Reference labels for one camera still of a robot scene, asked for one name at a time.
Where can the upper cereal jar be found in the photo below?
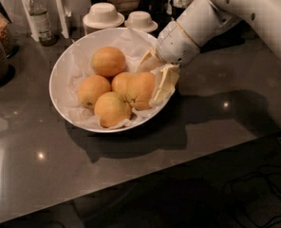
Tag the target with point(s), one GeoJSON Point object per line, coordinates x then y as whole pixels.
{"type": "Point", "coordinates": [6, 39]}

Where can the front orange in bowl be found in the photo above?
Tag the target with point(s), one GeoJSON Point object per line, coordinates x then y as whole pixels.
{"type": "Point", "coordinates": [111, 108]}

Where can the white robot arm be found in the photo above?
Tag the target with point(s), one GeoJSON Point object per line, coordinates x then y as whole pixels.
{"type": "Point", "coordinates": [263, 16]}

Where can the large orange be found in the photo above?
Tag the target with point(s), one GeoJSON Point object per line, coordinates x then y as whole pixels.
{"type": "Point", "coordinates": [140, 89]}

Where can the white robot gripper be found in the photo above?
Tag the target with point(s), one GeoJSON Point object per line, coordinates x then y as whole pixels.
{"type": "Point", "coordinates": [176, 46]}

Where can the white acrylic sign holder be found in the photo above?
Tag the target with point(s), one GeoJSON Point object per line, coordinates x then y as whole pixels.
{"type": "Point", "coordinates": [63, 15]}

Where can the upturned white bowl right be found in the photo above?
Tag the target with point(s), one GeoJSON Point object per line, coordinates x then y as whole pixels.
{"type": "Point", "coordinates": [140, 20]}

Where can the left orange in bowl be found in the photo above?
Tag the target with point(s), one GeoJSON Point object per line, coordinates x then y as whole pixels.
{"type": "Point", "coordinates": [91, 89]}

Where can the middle orange in bowl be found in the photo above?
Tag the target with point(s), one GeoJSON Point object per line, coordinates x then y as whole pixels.
{"type": "Point", "coordinates": [120, 81]}

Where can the orange in bowl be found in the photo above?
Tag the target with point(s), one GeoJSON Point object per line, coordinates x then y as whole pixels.
{"type": "Point", "coordinates": [108, 61]}
{"type": "Point", "coordinates": [120, 81]}
{"type": "Point", "coordinates": [91, 89]}
{"type": "Point", "coordinates": [111, 108]}

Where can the white paper liner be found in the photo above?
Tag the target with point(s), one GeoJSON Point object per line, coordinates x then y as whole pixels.
{"type": "Point", "coordinates": [131, 45]}

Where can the black container left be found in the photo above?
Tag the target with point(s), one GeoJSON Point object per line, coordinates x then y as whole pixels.
{"type": "Point", "coordinates": [176, 11]}

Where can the glass bottle black cap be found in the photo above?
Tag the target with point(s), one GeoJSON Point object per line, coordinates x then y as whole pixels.
{"type": "Point", "coordinates": [39, 16]}

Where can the upturned white bowl stack left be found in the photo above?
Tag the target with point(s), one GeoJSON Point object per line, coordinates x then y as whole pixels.
{"type": "Point", "coordinates": [102, 16]}

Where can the large white bowl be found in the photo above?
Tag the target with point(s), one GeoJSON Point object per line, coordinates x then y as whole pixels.
{"type": "Point", "coordinates": [59, 79]}

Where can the top orange in bowl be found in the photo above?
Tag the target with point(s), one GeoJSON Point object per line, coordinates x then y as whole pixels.
{"type": "Point", "coordinates": [108, 61]}

